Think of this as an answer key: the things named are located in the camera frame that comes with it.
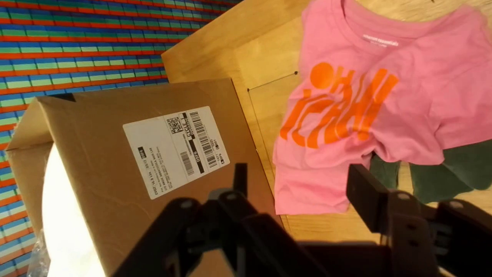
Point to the red plush radish green leaves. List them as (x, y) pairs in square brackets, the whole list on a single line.
[(455, 173)]

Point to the cardboard box with white label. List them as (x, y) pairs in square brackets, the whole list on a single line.
[(102, 169)]

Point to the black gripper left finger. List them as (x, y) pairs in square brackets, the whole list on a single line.
[(215, 240)]

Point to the pink t-shirt with orange print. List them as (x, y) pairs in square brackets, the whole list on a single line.
[(425, 61)]

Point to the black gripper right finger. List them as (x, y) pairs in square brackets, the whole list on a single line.
[(440, 240)]

